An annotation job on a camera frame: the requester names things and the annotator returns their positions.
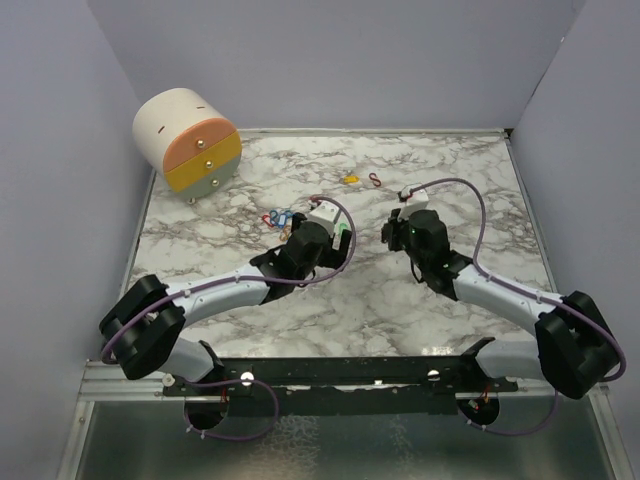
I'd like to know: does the orange S carabiner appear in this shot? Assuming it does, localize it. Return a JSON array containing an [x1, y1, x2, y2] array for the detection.
[[279, 225, 291, 242]]

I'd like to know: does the blue tag key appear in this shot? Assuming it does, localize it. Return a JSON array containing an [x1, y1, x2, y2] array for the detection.
[[277, 214, 288, 228]]

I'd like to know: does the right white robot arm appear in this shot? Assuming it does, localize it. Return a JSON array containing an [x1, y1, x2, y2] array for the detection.
[[381, 208, 622, 399]]

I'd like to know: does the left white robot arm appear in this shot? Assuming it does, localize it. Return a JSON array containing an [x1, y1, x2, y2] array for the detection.
[[99, 214, 356, 395]]

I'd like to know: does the dark red S carabiner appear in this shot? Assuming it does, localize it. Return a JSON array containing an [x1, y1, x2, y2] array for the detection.
[[368, 173, 382, 188]]

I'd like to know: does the round pastel drawer cabinet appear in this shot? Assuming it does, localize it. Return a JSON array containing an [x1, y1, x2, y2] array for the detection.
[[132, 88, 242, 203]]

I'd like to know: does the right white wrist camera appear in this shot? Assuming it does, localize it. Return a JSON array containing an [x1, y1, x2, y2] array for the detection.
[[398, 185, 429, 221]]

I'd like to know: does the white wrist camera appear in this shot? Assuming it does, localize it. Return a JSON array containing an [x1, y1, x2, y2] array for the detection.
[[307, 201, 340, 237], [398, 185, 429, 221]]

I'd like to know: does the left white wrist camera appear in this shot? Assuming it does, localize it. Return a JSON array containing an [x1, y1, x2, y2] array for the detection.
[[307, 201, 340, 237]]

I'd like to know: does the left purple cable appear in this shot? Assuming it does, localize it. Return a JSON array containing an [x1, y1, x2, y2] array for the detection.
[[99, 195, 358, 442]]

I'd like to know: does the purple cable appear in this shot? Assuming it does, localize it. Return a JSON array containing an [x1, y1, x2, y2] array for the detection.
[[399, 179, 628, 436], [99, 195, 358, 442]]

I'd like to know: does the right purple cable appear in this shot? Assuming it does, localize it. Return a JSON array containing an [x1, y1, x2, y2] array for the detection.
[[399, 179, 628, 436]]

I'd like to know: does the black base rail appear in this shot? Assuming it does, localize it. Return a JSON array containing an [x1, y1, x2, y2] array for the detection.
[[163, 341, 517, 417]]

